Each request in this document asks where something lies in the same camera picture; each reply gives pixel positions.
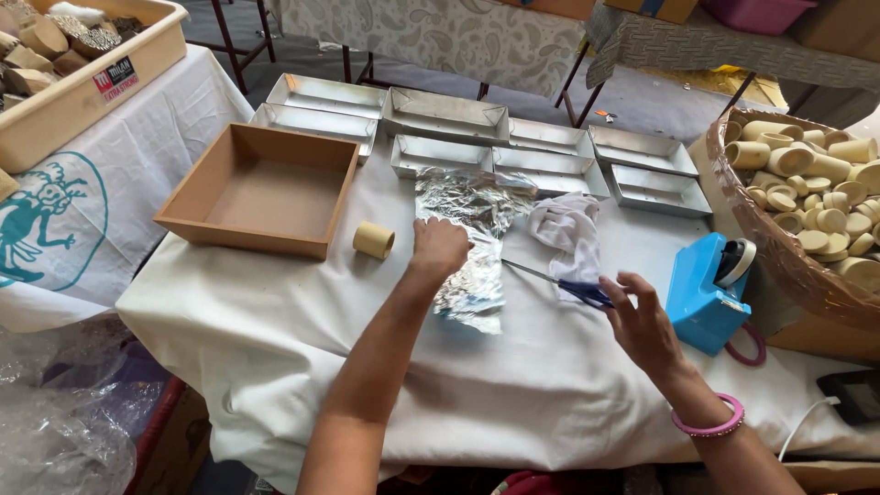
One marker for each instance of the pink wrist bangle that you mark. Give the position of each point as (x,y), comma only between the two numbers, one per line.
(718,426)

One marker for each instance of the white tape roll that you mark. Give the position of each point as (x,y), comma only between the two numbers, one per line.
(739,260)

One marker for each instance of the person's right fingers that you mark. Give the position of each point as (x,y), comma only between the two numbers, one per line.
(632,285)

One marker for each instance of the person's left hand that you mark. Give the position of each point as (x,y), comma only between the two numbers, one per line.
(440,247)

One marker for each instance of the beige crate of wooden pieces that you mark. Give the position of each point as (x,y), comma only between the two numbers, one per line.
(62,103)

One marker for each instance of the group of silver metal trays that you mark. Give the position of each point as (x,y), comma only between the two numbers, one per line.
(440,117)

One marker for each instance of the black phone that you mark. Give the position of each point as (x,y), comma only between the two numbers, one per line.
(852,397)

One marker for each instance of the table with paisley cloth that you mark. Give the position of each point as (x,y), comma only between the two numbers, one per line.
(440,34)

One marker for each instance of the white tablecloth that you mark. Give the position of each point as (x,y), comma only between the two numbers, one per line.
(289,330)

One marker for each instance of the heap of cream cylinders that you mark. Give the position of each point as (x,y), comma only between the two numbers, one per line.
(818,199)

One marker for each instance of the dark red table legs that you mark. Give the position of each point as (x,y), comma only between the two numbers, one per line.
(237,48)

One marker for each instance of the brown cardboard box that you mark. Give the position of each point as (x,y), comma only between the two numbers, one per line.
(825,340)

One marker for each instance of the clear plastic bag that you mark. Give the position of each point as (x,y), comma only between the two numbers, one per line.
(62,405)

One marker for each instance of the crumpled white cloth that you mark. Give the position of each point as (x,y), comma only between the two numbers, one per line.
(567,230)

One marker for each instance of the person's right hand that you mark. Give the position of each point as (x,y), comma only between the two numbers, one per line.
(646,330)

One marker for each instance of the table with grey woven cloth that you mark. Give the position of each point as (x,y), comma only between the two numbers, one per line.
(708,48)

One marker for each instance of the red cloth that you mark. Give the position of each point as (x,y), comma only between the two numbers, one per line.
(550,483)

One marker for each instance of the white cloth with teal print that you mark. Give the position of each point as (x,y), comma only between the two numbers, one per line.
(103,206)

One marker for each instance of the pink plastic tub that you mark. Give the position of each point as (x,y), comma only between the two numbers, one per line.
(756,14)

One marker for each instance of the plastic wrapped brown basket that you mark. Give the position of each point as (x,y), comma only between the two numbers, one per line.
(763,247)

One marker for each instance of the single cream cylinder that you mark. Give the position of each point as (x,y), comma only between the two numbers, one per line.
(373,240)

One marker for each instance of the blue tape dispenser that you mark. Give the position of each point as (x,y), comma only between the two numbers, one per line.
(701,302)

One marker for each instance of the crinkled silver foil sheet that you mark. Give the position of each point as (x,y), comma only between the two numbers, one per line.
(474,206)

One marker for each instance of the brown square wooden tray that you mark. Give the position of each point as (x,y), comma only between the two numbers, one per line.
(268,199)

